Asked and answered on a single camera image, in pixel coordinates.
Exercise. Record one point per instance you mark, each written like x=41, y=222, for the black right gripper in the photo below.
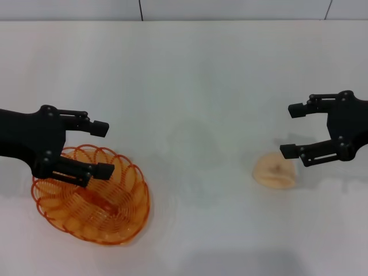
x=349, y=123

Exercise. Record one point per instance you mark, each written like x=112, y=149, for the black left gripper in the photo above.
x=28, y=135

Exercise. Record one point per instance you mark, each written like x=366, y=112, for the pale round bread bun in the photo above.
x=273, y=175

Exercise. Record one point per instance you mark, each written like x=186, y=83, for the orange woven plastic basket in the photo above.
x=120, y=207

